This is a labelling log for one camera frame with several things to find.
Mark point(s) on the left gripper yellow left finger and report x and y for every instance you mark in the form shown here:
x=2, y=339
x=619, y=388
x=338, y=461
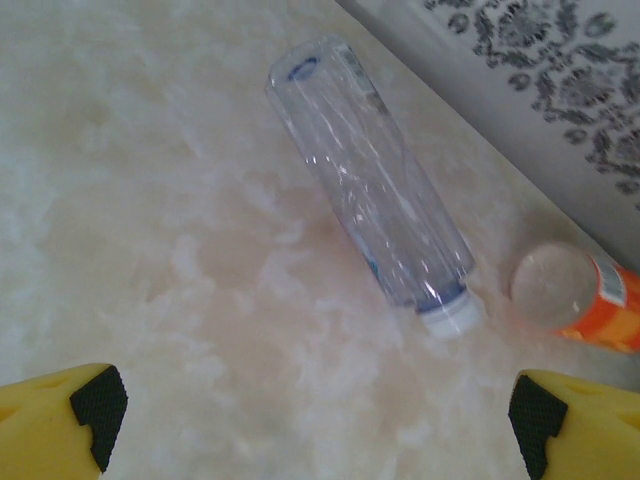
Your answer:
x=45, y=425

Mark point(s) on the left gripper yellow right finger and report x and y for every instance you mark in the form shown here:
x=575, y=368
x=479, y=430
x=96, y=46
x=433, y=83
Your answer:
x=590, y=435

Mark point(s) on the clear water bottle blue print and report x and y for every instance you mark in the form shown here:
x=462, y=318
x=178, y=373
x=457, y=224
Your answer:
x=360, y=175

